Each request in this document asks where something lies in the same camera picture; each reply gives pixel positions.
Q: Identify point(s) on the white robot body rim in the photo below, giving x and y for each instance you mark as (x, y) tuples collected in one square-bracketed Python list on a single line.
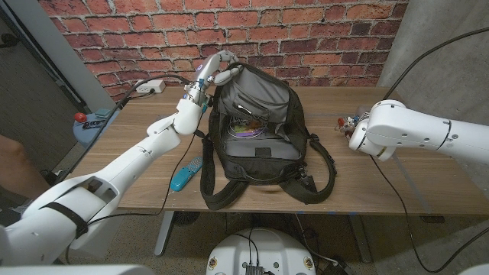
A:
[(76, 270)]

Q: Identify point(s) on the red ball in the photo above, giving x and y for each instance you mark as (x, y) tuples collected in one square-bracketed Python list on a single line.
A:
[(79, 117)]

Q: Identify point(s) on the white power strip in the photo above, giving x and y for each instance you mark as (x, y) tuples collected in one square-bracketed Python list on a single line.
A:
[(153, 86)]

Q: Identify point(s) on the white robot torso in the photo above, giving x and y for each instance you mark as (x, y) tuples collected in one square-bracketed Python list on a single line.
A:
[(260, 252)]

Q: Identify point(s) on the black floor fan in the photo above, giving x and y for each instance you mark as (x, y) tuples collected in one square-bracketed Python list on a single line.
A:
[(186, 217)]

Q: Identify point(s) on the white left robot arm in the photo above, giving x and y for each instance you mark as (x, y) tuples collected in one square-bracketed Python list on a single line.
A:
[(122, 175)]

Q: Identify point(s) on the printed brick backdrop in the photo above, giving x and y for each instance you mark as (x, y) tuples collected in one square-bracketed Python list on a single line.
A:
[(305, 38)]

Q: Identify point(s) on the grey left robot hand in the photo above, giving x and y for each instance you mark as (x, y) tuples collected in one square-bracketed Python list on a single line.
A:
[(206, 72)]

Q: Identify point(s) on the person's bare leg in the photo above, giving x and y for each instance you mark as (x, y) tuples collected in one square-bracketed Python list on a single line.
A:
[(17, 168)]

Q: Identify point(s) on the grey table leg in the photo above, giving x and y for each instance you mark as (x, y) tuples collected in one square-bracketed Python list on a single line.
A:
[(360, 237), (164, 233)]

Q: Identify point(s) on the black backpack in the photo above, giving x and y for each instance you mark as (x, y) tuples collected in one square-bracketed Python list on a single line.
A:
[(263, 168)]

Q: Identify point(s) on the blue round stool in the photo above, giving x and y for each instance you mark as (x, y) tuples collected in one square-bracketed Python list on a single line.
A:
[(88, 137)]

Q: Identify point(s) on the black handheld device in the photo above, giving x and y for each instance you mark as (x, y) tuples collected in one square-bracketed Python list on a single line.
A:
[(91, 124)]

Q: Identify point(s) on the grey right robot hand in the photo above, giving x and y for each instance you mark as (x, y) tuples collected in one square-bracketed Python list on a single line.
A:
[(353, 123)]

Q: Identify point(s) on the teal small box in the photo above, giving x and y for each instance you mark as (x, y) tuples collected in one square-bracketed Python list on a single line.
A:
[(103, 113)]

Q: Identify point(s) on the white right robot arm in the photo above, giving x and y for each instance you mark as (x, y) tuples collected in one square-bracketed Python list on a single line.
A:
[(420, 131)]

